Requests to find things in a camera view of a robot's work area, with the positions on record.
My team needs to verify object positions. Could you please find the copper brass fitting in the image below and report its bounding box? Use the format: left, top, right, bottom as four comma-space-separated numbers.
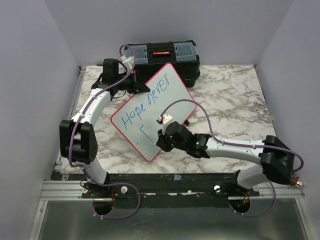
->
290, 176, 304, 189

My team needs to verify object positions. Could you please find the aluminium frame rail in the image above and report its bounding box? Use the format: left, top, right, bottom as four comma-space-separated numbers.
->
56, 66, 86, 165

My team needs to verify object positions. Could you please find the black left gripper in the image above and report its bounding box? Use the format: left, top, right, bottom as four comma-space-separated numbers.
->
115, 69, 151, 94

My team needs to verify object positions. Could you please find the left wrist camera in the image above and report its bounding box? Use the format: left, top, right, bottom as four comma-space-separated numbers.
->
120, 55, 135, 72

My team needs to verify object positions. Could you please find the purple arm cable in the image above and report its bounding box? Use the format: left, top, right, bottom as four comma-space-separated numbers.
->
161, 99, 305, 218
67, 44, 141, 221

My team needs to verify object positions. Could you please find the black mounting rail base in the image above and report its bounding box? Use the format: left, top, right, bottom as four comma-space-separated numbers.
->
51, 172, 259, 213

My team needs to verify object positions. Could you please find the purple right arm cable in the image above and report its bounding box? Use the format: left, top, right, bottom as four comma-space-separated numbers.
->
161, 99, 305, 218

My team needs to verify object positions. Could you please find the pink-framed whiteboard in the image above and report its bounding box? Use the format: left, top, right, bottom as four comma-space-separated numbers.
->
110, 63, 194, 162

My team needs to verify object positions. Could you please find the black plastic toolbox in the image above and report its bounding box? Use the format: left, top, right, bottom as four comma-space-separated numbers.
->
123, 40, 201, 88

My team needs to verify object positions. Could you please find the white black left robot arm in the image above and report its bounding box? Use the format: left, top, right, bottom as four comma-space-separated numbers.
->
59, 56, 150, 198

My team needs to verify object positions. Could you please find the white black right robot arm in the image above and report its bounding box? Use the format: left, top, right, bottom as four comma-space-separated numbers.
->
156, 121, 302, 196

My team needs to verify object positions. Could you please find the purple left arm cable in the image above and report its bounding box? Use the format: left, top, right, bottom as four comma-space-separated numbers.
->
67, 44, 141, 221

